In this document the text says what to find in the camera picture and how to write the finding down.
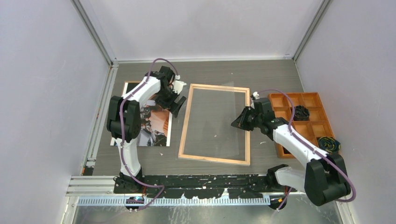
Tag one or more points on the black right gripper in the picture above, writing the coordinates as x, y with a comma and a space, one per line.
241, 122

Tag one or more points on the aluminium front rail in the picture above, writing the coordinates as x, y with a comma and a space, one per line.
98, 191

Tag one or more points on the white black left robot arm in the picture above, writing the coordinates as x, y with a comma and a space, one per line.
124, 117

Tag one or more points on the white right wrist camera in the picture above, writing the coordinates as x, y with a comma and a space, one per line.
255, 95

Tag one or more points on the black coiled roll upper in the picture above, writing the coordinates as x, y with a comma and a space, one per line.
301, 113

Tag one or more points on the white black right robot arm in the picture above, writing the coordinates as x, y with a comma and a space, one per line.
323, 177

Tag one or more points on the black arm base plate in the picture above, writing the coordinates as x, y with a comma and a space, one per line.
200, 186

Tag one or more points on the printed photo of people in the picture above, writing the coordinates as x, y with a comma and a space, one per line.
155, 125

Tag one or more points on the black yellow coiled roll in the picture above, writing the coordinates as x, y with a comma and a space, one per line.
328, 144

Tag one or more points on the clear acrylic sheet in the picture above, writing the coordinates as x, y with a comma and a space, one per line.
213, 123

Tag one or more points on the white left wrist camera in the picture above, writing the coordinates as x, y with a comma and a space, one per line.
177, 86

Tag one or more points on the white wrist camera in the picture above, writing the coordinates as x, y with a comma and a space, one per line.
255, 95
177, 86

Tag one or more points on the orange compartment tray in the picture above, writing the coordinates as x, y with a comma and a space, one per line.
317, 125

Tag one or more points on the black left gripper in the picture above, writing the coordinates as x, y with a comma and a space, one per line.
167, 105

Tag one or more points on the light wooden picture frame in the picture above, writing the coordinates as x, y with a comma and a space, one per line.
216, 123

